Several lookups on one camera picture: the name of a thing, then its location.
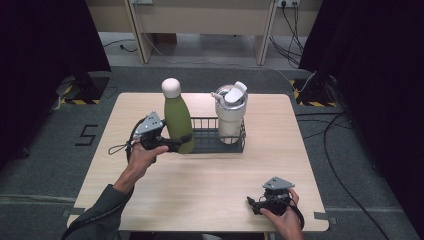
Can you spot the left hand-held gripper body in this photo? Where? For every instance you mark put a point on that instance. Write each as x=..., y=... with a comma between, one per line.
x=150, y=126

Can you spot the grey tape strip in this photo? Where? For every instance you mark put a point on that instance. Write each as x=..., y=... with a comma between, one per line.
x=75, y=211
x=325, y=216

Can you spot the person's left hand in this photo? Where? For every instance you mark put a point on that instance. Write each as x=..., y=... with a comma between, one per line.
x=143, y=160

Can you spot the person's right hand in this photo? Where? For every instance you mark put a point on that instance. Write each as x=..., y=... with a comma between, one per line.
x=286, y=223

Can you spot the black stand base striped tape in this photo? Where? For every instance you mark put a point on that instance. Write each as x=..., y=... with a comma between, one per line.
x=86, y=88
x=313, y=95

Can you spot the black curtain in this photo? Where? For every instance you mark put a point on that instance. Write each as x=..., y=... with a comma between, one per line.
x=376, y=83
x=40, y=66

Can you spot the green bottle with white cap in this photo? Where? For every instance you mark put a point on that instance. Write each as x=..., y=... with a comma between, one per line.
x=176, y=116

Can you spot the white tumbler with flip lid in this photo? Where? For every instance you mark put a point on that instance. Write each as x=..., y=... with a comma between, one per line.
x=230, y=120

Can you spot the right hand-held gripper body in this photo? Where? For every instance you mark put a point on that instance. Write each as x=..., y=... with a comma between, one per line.
x=275, y=196

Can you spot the white wall socket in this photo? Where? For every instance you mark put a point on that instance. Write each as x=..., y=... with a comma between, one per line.
x=288, y=3

